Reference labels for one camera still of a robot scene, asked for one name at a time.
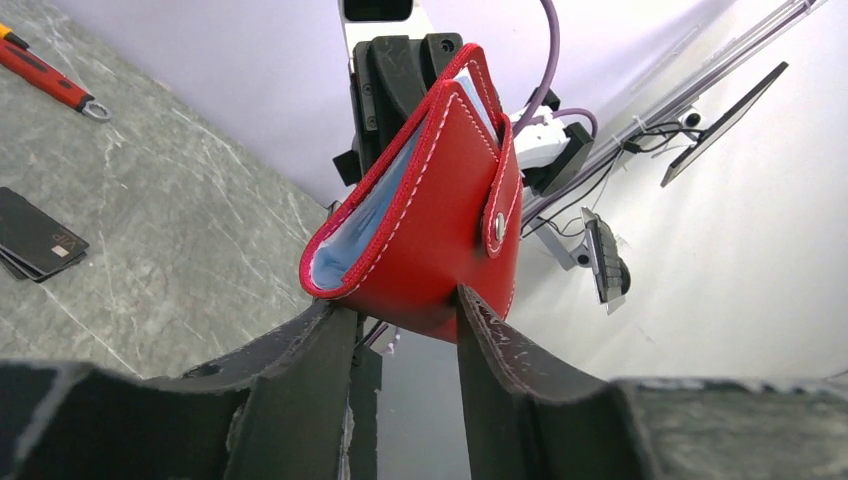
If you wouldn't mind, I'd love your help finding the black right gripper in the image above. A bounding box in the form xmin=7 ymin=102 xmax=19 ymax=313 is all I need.
xmin=333 ymin=33 xmax=464 ymax=186

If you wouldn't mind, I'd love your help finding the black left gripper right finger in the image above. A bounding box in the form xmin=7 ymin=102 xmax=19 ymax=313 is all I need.
xmin=457 ymin=286 xmax=847 ymax=479

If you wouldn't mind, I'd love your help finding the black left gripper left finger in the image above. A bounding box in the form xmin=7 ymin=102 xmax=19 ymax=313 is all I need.
xmin=1 ymin=302 xmax=356 ymax=479

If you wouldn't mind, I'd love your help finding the red leather card holder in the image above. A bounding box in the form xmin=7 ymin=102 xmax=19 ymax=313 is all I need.
xmin=300 ymin=43 xmax=523 ymax=342

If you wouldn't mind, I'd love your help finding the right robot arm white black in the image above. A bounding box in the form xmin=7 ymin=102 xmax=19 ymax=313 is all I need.
xmin=333 ymin=33 xmax=597 ymax=197

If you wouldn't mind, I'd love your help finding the black keyboard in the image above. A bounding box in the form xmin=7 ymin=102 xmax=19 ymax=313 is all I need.
xmin=581 ymin=207 xmax=632 ymax=313

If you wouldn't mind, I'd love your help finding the black computer monitor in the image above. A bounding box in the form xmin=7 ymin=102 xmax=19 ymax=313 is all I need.
xmin=660 ymin=61 xmax=789 ymax=188

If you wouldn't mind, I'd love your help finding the red adjustable wrench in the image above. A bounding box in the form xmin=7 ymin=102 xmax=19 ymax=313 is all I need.
xmin=1 ymin=24 xmax=112 ymax=123

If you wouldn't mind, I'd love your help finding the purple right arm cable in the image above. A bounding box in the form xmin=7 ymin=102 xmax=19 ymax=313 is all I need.
xmin=511 ymin=0 xmax=599 ymax=140

